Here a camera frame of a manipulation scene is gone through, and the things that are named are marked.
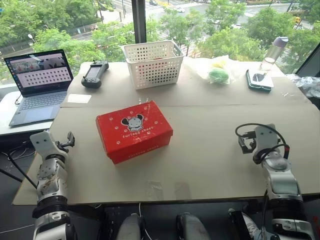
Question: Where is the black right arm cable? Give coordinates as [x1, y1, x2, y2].
[234, 122, 292, 165]

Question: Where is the white paper label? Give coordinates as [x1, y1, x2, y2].
[67, 93, 92, 104]

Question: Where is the black slanted panel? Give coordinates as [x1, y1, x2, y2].
[294, 41, 320, 76]

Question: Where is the small red object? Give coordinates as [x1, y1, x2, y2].
[139, 56, 165, 83]

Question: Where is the clear tape strip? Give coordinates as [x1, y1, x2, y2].
[146, 179, 166, 198]

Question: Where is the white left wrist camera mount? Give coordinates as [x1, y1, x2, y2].
[29, 131, 70, 161]

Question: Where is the grey open laptop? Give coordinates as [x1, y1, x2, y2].
[3, 48, 75, 128]

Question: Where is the black bracket under table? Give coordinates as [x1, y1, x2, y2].
[227, 208, 262, 240]

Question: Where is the clear bottle with purple cap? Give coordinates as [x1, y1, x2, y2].
[259, 36, 290, 74]

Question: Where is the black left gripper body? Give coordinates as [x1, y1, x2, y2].
[55, 140, 70, 154]

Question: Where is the dark rounded grey shape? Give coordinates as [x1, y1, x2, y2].
[175, 212, 210, 240]
[116, 213, 146, 240]

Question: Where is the white side table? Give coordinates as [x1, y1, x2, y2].
[0, 83, 76, 137]

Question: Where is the black handheld remote controller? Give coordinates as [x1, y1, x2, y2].
[81, 59, 110, 89]

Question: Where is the clear plastic bag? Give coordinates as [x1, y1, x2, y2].
[190, 55, 241, 86]

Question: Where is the yellow round toy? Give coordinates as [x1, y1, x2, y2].
[210, 59, 227, 69]

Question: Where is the green box with white card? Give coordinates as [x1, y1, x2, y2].
[245, 68, 275, 94]

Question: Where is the crumpled clear plastic wrap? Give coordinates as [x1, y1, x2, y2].
[284, 73, 320, 99]

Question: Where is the green round toy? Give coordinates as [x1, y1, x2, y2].
[208, 67, 231, 85]

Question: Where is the white floor cable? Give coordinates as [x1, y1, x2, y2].
[8, 146, 35, 161]

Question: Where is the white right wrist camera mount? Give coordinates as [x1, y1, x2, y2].
[252, 123, 282, 161]

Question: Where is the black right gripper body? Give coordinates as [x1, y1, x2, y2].
[243, 132, 257, 154]

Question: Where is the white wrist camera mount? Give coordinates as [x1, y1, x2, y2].
[29, 131, 70, 161]
[252, 123, 282, 161]

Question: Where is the white perforated plastic basket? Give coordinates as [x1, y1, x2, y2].
[121, 39, 185, 91]

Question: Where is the black window frame post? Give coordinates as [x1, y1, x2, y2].
[130, 0, 147, 44]

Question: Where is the red cardboard shoe box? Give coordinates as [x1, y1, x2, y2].
[106, 135, 174, 166]

